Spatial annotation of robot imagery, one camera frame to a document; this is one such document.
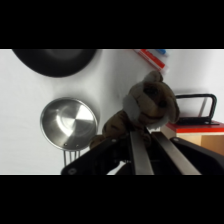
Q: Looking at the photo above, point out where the black bowl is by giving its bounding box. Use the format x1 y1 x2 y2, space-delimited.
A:
11 49 99 79

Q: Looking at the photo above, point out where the small steel pot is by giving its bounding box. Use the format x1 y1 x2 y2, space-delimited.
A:
39 96 100 166

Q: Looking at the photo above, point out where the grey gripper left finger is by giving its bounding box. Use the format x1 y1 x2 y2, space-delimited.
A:
128 130 155 176

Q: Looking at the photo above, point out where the brown teddy bear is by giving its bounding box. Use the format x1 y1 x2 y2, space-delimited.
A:
88 70 181 150

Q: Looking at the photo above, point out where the red and black box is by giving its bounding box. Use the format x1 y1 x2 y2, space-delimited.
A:
161 93 224 140

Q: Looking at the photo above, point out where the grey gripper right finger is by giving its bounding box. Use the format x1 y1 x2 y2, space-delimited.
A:
151 131 203 176

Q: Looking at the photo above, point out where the light wooden block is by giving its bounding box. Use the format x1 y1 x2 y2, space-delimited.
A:
179 132 224 158

